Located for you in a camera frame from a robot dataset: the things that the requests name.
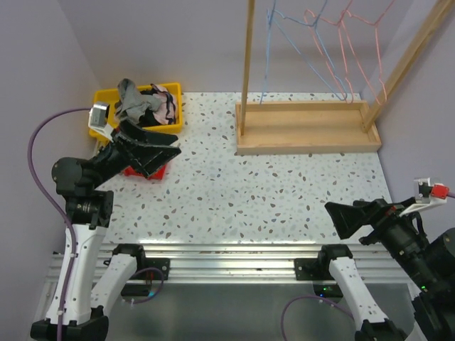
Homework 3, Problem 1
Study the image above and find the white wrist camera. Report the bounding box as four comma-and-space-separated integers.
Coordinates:
400, 178, 450, 217
88, 102, 114, 141

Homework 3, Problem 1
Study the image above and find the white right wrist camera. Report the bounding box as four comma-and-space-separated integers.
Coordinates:
400, 178, 450, 217

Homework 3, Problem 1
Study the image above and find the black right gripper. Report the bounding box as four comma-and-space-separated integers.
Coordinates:
327, 193, 446, 289

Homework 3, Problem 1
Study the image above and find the blue hanger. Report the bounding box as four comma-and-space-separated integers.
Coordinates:
259, 0, 277, 104
272, 2, 333, 93

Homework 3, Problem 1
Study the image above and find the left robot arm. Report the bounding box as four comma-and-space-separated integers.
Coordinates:
30, 119, 181, 340

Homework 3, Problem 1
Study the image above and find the grey knitted garment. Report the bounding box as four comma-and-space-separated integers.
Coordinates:
115, 78, 162, 124

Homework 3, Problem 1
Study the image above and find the red plastic bin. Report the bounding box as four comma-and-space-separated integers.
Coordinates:
122, 164, 167, 180

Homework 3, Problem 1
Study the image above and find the right blue hanger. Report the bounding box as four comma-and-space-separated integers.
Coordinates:
272, 2, 333, 93

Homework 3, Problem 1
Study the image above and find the wooden hanger rack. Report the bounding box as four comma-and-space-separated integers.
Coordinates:
235, 1, 454, 155

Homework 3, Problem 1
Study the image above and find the left blue hanger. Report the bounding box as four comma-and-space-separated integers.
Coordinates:
259, 0, 277, 104

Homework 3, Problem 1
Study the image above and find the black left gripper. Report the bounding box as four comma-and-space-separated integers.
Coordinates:
90, 117, 180, 189

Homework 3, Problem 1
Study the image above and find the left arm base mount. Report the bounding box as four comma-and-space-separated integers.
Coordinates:
129, 258, 171, 281

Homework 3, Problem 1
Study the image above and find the aluminium mounting rail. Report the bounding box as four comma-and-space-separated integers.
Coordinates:
35, 242, 421, 285

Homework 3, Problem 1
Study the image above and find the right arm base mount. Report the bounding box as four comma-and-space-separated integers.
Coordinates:
294, 258, 333, 281

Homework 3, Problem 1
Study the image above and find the black garment pile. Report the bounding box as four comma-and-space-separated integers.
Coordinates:
139, 90, 162, 127

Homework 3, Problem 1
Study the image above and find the pink underwear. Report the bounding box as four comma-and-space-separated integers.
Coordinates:
151, 85, 178, 126

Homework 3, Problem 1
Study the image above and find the yellow plastic tray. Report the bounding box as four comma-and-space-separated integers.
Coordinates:
88, 78, 183, 143

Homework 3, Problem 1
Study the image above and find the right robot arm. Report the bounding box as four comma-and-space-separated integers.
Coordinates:
314, 198, 454, 340

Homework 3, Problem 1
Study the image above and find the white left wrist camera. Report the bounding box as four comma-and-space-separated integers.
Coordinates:
88, 102, 114, 141

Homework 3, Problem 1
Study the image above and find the pink wire hanger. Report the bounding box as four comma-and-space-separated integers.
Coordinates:
303, 1, 355, 103

